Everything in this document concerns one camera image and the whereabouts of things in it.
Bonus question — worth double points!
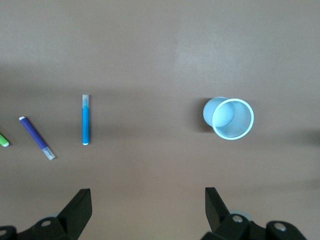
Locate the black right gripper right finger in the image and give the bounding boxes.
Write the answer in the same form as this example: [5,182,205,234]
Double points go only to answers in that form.
[199,186,310,240]

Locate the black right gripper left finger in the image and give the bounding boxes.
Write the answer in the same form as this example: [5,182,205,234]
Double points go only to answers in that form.
[0,188,93,240]

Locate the purple marker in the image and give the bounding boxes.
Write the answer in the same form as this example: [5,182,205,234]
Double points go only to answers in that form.
[18,116,56,161]

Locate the blue marker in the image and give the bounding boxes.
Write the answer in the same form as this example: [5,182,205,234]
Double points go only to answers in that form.
[81,94,91,146]

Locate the blue mesh cup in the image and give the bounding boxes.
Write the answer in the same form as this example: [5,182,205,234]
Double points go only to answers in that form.
[202,96,255,140]

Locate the green marker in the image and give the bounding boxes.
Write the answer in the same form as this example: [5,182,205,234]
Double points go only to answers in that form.
[0,131,11,148]

